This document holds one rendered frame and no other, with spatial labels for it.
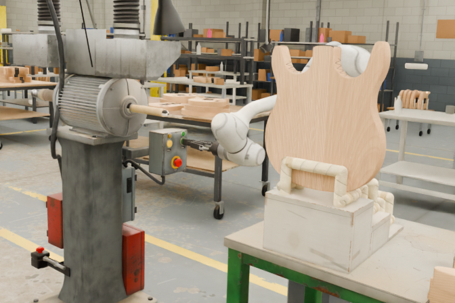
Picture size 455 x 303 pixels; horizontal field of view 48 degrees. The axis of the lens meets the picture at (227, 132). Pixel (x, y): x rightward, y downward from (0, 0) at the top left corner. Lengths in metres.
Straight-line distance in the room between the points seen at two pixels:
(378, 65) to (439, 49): 11.61
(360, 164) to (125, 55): 0.97
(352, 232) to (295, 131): 0.32
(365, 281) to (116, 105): 1.22
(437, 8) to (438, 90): 1.91
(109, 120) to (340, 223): 1.10
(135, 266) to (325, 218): 1.37
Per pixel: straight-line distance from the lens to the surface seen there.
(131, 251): 2.53
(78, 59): 2.30
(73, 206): 2.41
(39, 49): 2.42
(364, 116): 1.36
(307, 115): 1.43
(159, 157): 2.34
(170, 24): 2.04
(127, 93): 2.16
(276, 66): 1.47
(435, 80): 12.95
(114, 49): 1.97
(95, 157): 2.30
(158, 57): 1.87
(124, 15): 1.99
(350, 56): 2.11
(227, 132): 1.99
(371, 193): 1.61
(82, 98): 2.22
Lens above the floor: 1.51
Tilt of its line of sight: 10 degrees down
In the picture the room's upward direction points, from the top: 2 degrees clockwise
